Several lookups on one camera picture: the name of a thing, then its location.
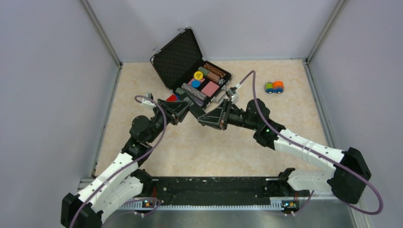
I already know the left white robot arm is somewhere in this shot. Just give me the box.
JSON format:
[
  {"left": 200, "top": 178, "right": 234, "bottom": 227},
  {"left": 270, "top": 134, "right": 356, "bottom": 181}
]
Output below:
[{"left": 60, "top": 96, "right": 192, "bottom": 228}]

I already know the blue round chip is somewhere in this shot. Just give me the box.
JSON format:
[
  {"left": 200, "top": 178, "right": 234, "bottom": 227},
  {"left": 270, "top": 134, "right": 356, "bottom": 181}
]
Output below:
[{"left": 191, "top": 80, "right": 201, "bottom": 88}]

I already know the colourful toy car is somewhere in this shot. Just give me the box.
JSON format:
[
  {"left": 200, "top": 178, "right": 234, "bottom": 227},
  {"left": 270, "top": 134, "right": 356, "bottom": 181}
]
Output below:
[{"left": 265, "top": 81, "right": 284, "bottom": 94}]

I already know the open black chip case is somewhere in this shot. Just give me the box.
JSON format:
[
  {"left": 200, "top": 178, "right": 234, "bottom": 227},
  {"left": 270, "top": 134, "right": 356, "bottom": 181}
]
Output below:
[{"left": 150, "top": 27, "right": 232, "bottom": 109}]

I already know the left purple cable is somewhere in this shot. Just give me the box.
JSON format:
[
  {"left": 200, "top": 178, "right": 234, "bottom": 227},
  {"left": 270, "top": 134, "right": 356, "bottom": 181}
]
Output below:
[{"left": 68, "top": 95, "right": 167, "bottom": 228}]

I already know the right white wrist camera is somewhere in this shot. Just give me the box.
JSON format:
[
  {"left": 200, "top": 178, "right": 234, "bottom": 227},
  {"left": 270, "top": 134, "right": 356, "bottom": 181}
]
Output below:
[{"left": 226, "top": 86, "right": 239, "bottom": 104}]

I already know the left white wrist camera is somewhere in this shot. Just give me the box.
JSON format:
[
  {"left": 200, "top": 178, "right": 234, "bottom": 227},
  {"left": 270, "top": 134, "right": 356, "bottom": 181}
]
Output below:
[{"left": 141, "top": 93, "right": 156, "bottom": 110}]

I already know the black remote control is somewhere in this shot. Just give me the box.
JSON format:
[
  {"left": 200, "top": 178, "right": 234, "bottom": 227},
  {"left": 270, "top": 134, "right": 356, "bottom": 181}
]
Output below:
[{"left": 189, "top": 104, "right": 206, "bottom": 119}]

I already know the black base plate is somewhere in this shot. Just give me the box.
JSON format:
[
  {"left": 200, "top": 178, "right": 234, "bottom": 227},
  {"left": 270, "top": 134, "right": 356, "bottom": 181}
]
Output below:
[{"left": 138, "top": 177, "right": 309, "bottom": 206}]

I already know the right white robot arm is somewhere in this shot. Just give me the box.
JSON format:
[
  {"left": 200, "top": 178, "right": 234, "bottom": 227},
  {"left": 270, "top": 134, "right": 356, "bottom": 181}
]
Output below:
[{"left": 197, "top": 99, "right": 372, "bottom": 204}]

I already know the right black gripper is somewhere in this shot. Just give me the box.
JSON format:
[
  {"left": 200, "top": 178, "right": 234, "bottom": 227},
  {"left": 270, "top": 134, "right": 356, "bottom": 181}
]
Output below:
[{"left": 199, "top": 98, "right": 259, "bottom": 131}]

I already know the purple cable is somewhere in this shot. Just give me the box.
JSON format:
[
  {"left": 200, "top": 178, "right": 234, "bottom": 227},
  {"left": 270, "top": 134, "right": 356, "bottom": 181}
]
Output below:
[
  {"left": 236, "top": 69, "right": 384, "bottom": 216},
  {"left": 68, "top": 95, "right": 167, "bottom": 228}
]

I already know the yellow round chip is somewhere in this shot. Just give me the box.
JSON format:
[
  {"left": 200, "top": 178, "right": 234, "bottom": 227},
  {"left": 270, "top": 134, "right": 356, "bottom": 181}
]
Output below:
[{"left": 193, "top": 71, "right": 203, "bottom": 80}]

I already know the colourful block toy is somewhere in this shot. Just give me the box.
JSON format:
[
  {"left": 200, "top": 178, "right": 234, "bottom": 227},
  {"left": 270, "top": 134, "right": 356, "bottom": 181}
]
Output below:
[{"left": 166, "top": 94, "right": 180, "bottom": 102}]

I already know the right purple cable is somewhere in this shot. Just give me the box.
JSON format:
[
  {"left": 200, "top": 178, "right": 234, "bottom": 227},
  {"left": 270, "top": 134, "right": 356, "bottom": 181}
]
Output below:
[{"left": 236, "top": 69, "right": 384, "bottom": 216}]

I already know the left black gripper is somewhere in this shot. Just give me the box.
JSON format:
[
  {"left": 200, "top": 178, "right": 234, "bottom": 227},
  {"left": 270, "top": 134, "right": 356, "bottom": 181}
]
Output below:
[{"left": 147, "top": 98, "right": 193, "bottom": 143}]

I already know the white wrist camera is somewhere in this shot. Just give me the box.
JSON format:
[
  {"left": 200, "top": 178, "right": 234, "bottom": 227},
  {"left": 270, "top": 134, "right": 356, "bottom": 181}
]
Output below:
[
  {"left": 226, "top": 86, "right": 239, "bottom": 104},
  {"left": 141, "top": 93, "right": 156, "bottom": 110}
]

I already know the pink card deck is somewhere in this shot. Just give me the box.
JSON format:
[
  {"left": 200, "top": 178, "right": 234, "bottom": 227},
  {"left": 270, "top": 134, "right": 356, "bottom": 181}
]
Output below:
[{"left": 201, "top": 81, "right": 220, "bottom": 97}]

